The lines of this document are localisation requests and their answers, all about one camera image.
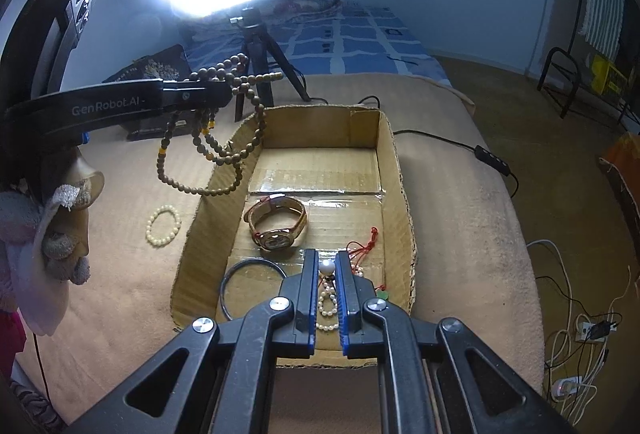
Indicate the yellow box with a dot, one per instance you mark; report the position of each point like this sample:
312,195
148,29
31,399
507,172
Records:
607,74

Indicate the metal bangle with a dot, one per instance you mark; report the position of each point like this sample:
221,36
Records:
225,281

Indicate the black snack bag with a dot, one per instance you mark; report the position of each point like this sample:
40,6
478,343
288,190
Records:
145,64

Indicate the cardboard box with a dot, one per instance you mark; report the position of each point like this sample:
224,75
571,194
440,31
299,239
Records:
320,174

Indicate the pink clothing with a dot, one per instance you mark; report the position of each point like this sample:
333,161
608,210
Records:
10,339

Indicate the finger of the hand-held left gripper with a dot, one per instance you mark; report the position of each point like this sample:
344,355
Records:
200,94

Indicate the person's left hand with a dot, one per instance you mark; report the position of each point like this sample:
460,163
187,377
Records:
65,254

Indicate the blue checked bed sheet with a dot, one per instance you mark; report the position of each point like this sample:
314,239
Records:
350,44

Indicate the pearl earring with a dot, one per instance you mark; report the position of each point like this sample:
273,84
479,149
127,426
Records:
327,268

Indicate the white power strip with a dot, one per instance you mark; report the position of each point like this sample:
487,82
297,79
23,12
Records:
595,331

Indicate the orange cloth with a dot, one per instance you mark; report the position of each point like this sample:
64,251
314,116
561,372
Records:
622,174

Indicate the black tripod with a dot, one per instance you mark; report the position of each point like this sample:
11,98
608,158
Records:
257,44

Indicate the gold wristwatch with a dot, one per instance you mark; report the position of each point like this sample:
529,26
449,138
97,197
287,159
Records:
277,236

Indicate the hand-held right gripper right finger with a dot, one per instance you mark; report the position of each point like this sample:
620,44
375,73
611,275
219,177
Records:
343,304

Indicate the person's left forearm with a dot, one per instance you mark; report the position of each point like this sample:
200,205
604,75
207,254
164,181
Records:
45,309

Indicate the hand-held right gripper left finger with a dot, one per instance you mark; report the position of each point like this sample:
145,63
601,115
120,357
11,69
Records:
310,304

